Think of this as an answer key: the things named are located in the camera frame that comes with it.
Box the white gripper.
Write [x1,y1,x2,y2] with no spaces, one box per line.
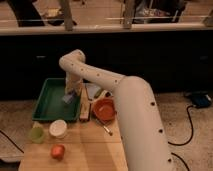
[65,77,83,94]

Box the blue sponge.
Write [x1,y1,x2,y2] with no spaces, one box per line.
[62,93,77,104]

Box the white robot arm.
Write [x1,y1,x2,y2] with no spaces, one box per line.
[59,50,176,171]

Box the green plastic tray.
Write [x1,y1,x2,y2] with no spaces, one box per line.
[32,78,80,122]

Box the white plate with vegetable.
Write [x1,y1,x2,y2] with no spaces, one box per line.
[85,83,110,101]

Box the wooden block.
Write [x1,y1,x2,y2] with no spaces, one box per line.
[79,86,90,122]

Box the orange bowl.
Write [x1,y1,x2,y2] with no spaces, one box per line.
[92,98,115,121]

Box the small knife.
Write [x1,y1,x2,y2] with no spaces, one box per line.
[95,119,113,136]

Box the white cup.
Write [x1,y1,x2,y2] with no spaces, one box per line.
[49,119,67,138]

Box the light green cup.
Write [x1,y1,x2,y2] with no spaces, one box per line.
[28,124,45,144]

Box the orange fruit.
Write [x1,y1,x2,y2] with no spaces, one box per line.
[51,144,65,160]

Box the black power adapter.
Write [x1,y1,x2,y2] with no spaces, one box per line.
[190,94,212,108]

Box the black cable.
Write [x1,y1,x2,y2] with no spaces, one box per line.
[167,104,196,171]

